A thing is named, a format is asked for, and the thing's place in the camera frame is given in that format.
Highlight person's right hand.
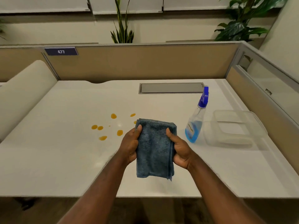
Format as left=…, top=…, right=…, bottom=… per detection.
left=166, top=127, right=199, bottom=170

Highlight person's left hand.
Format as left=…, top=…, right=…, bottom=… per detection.
left=118, top=124, right=142, bottom=166

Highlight spray bottle blue liquid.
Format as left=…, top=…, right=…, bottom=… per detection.
left=185, top=86, right=210, bottom=143

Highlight blue microfiber cloth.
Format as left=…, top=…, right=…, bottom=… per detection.
left=135, top=118, right=178, bottom=181

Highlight person's left forearm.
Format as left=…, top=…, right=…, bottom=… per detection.
left=57, top=151, right=131, bottom=224

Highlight person's right forearm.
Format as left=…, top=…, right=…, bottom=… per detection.
left=187, top=154, right=267, bottom=224

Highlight yellow liquid spill spots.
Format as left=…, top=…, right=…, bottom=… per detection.
left=91, top=113, right=137, bottom=141

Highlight clear plastic container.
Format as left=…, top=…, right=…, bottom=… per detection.
left=203, top=110, right=268, bottom=147

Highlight white table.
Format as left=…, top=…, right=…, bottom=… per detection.
left=0, top=78, right=299, bottom=198

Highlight glass-topped beige partition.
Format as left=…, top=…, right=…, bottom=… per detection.
left=225, top=41, right=299, bottom=175

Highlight snake plant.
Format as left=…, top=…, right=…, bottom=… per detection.
left=110, top=0, right=135, bottom=44

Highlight dark blue desk sign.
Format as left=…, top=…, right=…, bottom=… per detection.
left=44, top=47, right=78, bottom=56

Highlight white rounded divider panel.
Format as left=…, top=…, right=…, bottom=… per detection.
left=0, top=60, right=58, bottom=143

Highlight broad-leaf green plant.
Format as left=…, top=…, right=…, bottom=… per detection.
left=214, top=0, right=290, bottom=42

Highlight beige neighbouring partition panel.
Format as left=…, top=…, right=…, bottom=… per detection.
left=0, top=45, right=59, bottom=82

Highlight white window blind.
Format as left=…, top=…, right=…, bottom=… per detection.
left=88, top=0, right=164, bottom=15
left=163, top=0, right=281, bottom=11
left=0, top=0, right=91, bottom=14

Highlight grey cable tray cover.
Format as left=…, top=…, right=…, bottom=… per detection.
left=138, top=82, right=205, bottom=95

